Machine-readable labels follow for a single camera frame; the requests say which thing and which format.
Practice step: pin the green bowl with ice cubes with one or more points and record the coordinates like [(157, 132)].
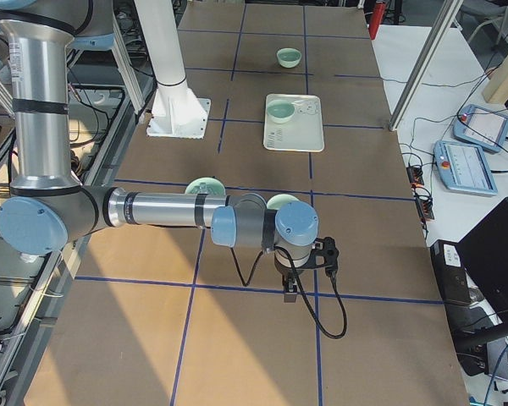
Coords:
[(205, 185)]

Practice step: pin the black computer box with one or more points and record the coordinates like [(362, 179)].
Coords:
[(450, 274)]

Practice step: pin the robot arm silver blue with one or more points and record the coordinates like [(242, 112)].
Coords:
[(49, 207)]

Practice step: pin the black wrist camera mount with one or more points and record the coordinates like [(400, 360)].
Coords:
[(325, 256)]

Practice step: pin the red cylinder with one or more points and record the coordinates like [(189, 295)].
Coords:
[(376, 19)]

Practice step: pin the black power strip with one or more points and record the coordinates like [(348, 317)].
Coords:
[(423, 197)]

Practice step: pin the near blue teach pendant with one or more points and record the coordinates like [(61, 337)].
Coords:
[(463, 168)]

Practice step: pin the aluminium frame post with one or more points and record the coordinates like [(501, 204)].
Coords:
[(437, 33)]

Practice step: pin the far blue teach pendant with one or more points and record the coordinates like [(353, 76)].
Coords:
[(480, 126)]

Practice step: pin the green bowl on tray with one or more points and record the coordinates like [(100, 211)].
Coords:
[(280, 111)]

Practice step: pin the blue teach pendant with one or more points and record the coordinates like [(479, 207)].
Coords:
[(480, 126), (463, 168)]

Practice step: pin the cream bear tray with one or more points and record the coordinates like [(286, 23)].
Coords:
[(303, 133)]

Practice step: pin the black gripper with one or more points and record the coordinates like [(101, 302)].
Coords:
[(286, 270)]

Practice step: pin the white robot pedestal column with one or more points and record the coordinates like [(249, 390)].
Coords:
[(176, 111)]

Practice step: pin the black monitor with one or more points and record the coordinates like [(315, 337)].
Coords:
[(484, 254)]

